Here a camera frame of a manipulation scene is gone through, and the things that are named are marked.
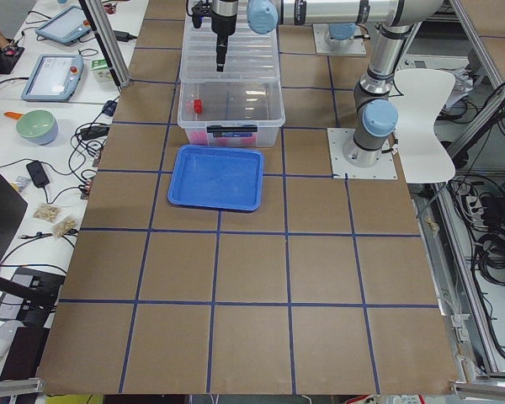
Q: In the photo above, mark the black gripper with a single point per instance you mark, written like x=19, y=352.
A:
x=222, y=23

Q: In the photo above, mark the clear plastic box lid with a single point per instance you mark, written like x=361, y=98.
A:
x=252, y=53

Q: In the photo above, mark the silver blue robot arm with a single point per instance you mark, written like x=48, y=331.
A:
x=395, y=18

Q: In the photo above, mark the clear plastic storage box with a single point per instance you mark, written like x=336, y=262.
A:
x=229, y=104

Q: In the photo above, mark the black box latch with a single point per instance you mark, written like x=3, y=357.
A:
x=231, y=131

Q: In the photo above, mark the red block far side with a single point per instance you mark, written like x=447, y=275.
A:
x=198, y=106

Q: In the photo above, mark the green white carton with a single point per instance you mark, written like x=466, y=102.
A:
x=100, y=70

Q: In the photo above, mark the blue plastic tray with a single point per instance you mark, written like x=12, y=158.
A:
x=217, y=178

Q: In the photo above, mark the teach pendant far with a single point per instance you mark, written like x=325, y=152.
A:
x=66, y=27

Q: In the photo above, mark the teach pendant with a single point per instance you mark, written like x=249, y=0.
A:
x=66, y=27
x=54, y=78

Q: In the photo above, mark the teach pendant near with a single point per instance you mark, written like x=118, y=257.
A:
x=54, y=78

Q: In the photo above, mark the green bowl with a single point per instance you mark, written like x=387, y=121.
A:
x=38, y=126

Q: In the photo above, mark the white chair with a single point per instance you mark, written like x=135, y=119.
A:
x=423, y=95

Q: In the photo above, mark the toy carrot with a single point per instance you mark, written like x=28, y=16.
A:
x=13, y=115

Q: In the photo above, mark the black power adapter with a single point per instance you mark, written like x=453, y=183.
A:
x=37, y=174

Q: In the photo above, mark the aluminium frame post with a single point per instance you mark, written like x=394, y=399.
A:
x=104, y=34

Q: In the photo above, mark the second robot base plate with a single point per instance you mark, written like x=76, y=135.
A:
x=339, y=39

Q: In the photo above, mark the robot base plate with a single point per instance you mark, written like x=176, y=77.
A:
x=350, y=162

